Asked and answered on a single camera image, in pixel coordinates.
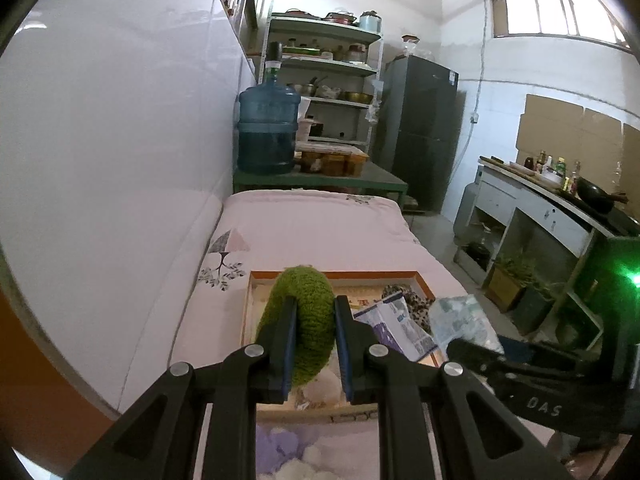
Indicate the green fuzzy scrunchie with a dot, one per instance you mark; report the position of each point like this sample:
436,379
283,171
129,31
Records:
305,285

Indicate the purple white fuzzy cloth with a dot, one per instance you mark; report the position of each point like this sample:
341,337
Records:
285,447

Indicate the leopard print scarf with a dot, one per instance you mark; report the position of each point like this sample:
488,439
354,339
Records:
417,305

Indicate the beige plush bunny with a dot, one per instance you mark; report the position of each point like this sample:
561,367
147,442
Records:
320,390

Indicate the yellow plant pot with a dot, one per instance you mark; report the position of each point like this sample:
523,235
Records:
505,287

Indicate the orange-rimmed cardboard box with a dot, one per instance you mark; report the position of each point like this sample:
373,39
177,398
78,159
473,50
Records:
380,275

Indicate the row of condiment bottles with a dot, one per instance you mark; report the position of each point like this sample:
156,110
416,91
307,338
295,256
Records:
550,165

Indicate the yellow printed packet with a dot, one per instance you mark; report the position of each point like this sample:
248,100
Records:
362,301

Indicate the green low table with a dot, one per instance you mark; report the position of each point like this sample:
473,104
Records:
380,177

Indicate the barred window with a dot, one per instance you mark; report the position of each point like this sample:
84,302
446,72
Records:
550,5

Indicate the green metal shelf unit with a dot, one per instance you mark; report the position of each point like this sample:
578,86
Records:
325,35

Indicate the blue water jug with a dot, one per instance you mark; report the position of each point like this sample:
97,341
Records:
265,130

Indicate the grey kitchen counter cabinet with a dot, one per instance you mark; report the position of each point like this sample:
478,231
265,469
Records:
545,215

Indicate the teal pot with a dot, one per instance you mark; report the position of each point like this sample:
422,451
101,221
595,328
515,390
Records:
371,22

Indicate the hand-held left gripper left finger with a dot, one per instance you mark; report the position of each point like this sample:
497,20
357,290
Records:
287,350

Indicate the dark green plant pot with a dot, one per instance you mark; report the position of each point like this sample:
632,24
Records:
532,310

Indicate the black wok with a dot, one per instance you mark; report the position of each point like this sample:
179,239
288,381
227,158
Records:
595,195

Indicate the grey gas cylinder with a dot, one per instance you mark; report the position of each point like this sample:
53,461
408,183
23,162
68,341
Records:
465,205

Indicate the black jug pump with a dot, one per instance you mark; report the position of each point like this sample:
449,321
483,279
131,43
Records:
274,57

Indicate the dark grey refrigerator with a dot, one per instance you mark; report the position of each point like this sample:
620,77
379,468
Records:
420,125

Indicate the white blue wipes packet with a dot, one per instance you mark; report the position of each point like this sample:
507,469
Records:
395,320

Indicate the cardboard wall panels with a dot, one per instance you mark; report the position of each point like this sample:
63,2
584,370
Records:
550,130

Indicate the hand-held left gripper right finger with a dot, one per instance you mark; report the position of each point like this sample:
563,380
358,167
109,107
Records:
345,350

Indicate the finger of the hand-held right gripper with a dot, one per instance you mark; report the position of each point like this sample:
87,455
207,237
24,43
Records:
475,354

